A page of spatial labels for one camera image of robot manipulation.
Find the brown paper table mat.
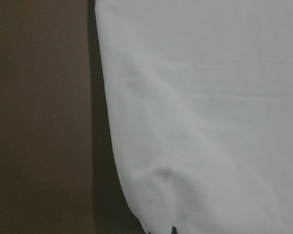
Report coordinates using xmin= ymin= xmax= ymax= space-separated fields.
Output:
xmin=0 ymin=0 xmax=143 ymax=234

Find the white long-sleeve printed t-shirt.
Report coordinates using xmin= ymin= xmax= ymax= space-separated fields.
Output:
xmin=95 ymin=0 xmax=293 ymax=234

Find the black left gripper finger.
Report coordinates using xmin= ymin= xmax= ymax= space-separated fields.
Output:
xmin=171 ymin=227 xmax=177 ymax=234

